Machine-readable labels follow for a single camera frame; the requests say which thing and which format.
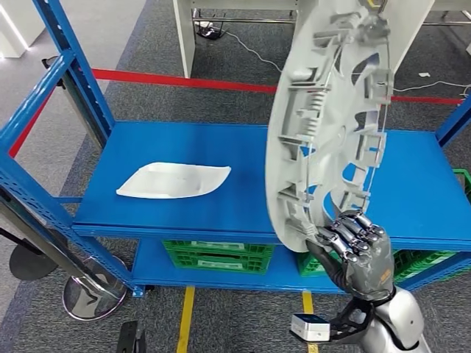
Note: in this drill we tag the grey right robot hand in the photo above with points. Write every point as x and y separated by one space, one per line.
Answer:
371 268

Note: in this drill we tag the grey plastic wheel hubcap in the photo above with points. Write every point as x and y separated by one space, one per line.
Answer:
294 146

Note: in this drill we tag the blue metal shelf rack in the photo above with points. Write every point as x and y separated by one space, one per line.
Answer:
220 146

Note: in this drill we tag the white plastic trim part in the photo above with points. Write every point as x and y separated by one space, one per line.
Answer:
173 182

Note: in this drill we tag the white paper scrap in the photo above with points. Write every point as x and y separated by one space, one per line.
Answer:
424 75

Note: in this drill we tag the red barrier belt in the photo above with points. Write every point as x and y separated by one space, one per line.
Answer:
29 126
184 80

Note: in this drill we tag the black power strip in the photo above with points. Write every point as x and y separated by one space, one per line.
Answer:
207 30

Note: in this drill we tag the white desk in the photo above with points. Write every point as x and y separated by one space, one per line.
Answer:
184 39

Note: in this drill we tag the dark-base barrier stanchion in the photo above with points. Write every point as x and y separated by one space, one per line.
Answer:
33 263

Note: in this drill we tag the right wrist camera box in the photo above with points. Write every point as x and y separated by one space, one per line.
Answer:
309 329

